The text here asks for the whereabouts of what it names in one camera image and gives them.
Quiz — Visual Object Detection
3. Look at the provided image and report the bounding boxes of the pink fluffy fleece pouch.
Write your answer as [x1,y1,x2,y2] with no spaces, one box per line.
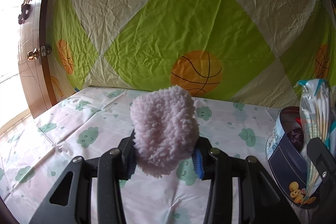
[130,86,199,178]

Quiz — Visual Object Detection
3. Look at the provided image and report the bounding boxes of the cotton swab packet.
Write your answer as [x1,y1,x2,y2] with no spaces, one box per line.
[297,79,335,198]

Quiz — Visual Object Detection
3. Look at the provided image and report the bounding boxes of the purple velvet scrunchie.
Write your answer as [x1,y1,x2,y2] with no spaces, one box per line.
[286,127,304,152]

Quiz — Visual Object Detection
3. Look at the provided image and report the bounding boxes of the red satin drawstring pouch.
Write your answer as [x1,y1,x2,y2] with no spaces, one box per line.
[295,117,303,128]

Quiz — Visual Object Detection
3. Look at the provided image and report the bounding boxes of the round metal tin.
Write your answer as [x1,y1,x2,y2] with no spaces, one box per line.
[266,106,320,209]

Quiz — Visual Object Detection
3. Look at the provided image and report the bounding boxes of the brass door knob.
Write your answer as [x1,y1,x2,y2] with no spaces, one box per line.
[27,45,52,61]

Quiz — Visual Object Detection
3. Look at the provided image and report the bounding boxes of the green cream sports bedsheet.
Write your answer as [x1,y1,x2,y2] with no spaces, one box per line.
[47,0,335,107]

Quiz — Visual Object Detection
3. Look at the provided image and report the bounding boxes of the hanging door ornament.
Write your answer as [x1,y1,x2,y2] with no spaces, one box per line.
[18,0,32,25]

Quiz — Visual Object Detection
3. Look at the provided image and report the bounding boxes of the wooden door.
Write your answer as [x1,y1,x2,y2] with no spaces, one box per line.
[15,0,57,118]

